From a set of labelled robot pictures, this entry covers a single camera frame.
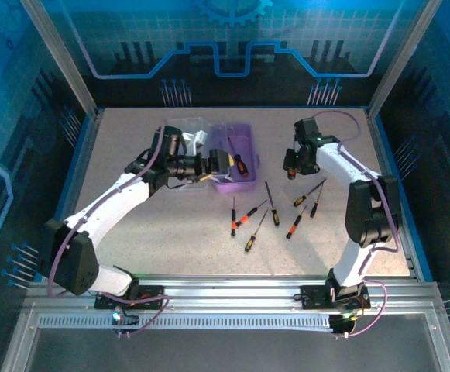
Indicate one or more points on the large orange black screwdriver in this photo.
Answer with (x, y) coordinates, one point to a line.
(241, 166)

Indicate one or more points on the small yellow black screwdriver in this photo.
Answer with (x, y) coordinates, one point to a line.
(250, 242)
(300, 200)
(275, 217)

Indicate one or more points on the clear plastic box lid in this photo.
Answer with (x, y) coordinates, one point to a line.
(187, 125)

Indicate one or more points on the small orange black screwdriver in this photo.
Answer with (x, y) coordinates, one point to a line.
(233, 224)
(244, 221)
(291, 230)

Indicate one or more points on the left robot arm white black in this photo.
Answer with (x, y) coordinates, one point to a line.
(104, 209)

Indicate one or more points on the purple plastic tool box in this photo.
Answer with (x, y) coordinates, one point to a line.
(244, 133)

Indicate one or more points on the blue table edge strip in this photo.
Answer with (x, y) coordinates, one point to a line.
(78, 155)
(389, 155)

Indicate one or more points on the black controller board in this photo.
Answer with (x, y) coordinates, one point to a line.
(342, 323)
(126, 323)

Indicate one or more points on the grey metal sheet panel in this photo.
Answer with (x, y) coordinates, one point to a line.
(228, 352)

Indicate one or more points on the blue printed enclosure panel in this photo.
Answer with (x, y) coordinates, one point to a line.
(228, 85)
(441, 135)
(7, 135)

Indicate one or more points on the aluminium mounting rail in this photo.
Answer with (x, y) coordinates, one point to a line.
(228, 290)

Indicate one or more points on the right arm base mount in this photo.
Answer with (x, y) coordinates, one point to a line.
(313, 296)

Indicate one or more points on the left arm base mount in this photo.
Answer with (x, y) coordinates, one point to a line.
(151, 292)

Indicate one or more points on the aluminium frame post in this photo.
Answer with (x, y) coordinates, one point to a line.
(401, 58)
(65, 58)

